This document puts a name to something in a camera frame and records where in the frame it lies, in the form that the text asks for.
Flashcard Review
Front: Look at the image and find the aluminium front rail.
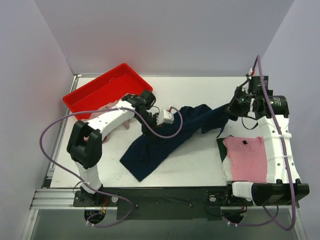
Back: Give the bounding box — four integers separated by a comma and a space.
31, 188, 300, 210

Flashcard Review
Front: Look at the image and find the navy blue t shirt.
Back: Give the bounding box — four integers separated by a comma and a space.
119, 103, 232, 183

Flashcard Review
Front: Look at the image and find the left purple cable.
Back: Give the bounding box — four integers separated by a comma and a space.
39, 106, 185, 228

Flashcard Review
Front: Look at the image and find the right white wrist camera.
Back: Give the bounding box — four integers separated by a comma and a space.
245, 68, 264, 96

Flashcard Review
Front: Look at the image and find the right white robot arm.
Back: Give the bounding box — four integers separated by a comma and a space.
223, 86, 310, 206

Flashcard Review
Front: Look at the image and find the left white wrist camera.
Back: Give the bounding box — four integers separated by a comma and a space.
156, 109, 174, 126

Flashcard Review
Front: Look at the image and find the red plastic bin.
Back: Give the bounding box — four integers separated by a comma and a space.
62, 63, 153, 113

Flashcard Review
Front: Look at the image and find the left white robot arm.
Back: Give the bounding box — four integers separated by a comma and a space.
67, 90, 174, 206

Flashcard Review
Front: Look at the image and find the white folded t shirt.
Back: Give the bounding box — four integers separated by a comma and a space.
222, 156, 233, 182

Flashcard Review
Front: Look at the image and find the bright pink folded t shirt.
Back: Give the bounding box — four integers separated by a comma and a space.
222, 136, 267, 183

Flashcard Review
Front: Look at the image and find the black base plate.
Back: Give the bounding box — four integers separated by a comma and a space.
73, 186, 253, 220

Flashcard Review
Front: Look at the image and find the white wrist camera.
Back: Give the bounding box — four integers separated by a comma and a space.
245, 68, 264, 96
156, 109, 174, 126

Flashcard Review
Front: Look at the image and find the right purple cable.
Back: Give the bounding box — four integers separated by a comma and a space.
222, 54, 298, 231

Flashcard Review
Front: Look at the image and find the purple cable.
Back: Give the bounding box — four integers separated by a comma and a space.
222, 54, 298, 231
39, 106, 185, 228

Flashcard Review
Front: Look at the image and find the dark green folded t shirt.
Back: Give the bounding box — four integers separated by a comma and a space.
216, 138, 227, 162

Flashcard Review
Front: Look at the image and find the dusty pink t shirt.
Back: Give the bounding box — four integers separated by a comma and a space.
84, 100, 135, 143

